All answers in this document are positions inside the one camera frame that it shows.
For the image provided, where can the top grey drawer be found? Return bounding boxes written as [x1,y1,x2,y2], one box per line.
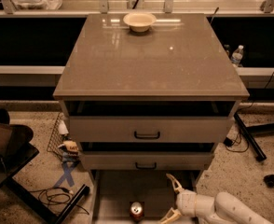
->
[68,117,234,143]

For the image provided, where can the grey drawer cabinet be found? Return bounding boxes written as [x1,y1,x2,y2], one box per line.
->
[52,12,250,224]

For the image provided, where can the black stand leg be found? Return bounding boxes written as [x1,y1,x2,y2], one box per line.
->
[234,114,267,162]

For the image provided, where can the wire mesh basket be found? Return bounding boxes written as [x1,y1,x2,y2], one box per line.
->
[47,113,63,161]

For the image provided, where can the middle grey drawer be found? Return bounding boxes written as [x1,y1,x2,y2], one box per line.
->
[79,151,213,170]

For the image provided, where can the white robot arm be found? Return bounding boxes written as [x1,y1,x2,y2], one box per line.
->
[159,174,273,224]

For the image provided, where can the black caster foot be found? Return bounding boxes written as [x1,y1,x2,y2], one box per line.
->
[264,175,274,188]

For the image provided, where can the white paper bowl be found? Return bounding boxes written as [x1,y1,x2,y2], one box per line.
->
[123,13,157,33]

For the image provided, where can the red coke can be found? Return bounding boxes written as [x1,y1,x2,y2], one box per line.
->
[130,202,144,222]

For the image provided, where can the snack bag on floor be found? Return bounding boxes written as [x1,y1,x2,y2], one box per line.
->
[58,140,78,162]

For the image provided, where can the black cable on floor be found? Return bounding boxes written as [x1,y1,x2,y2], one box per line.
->
[29,186,90,216]

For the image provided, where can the black cable right floor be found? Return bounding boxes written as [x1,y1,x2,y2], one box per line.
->
[223,131,251,154]

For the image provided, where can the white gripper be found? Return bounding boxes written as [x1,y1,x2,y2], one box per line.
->
[158,174,214,224]

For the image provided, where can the open bottom drawer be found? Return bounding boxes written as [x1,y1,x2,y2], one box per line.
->
[89,170,203,224]

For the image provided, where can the grey drawer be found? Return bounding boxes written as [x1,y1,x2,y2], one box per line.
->
[68,117,234,143]
[79,151,213,170]

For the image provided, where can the clear water bottle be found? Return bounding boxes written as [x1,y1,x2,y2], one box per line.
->
[230,45,244,67]

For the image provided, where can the black table leg frame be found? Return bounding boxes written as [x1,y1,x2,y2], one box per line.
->
[6,178,89,224]

